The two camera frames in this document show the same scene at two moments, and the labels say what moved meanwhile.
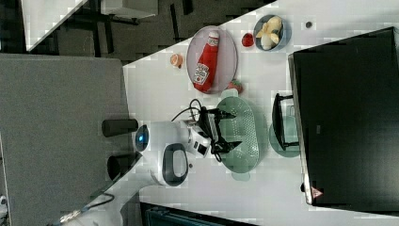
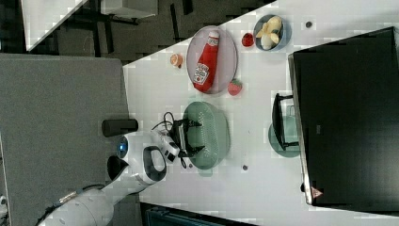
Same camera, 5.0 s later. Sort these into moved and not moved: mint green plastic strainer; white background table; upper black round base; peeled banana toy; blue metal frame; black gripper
Moved: mint green plastic strainer; black gripper
Not moved: white background table; peeled banana toy; blue metal frame; upper black round base
